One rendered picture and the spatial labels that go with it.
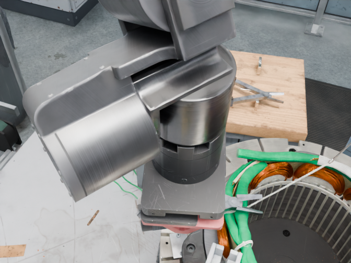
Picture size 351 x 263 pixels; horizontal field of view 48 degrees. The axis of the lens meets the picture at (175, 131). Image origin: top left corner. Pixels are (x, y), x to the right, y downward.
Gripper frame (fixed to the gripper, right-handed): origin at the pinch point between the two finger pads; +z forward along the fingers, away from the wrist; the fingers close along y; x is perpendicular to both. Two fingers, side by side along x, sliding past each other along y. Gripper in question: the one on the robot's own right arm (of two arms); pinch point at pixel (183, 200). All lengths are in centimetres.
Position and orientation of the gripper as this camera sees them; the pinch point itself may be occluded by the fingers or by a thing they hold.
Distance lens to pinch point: 40.9
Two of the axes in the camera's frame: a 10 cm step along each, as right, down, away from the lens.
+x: 10.0, 0.6, -0.3
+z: 0.0, 5.7, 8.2
